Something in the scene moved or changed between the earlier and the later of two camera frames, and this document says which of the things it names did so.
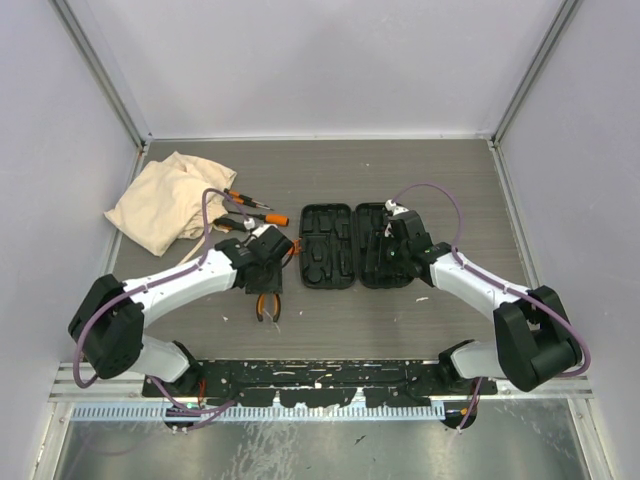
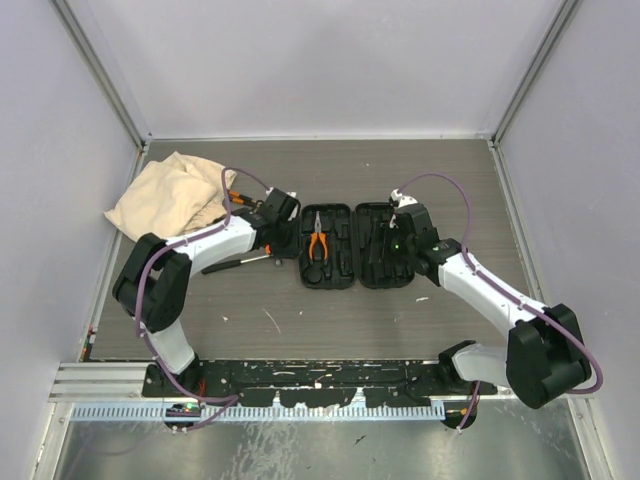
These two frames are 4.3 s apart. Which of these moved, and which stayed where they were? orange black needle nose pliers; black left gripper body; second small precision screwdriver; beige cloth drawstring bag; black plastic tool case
Moved: orange black needle nose pliers; black left gripper body
Stayed: beige cloth drawstring bag; second small precision screwdriver; black plastic tool case
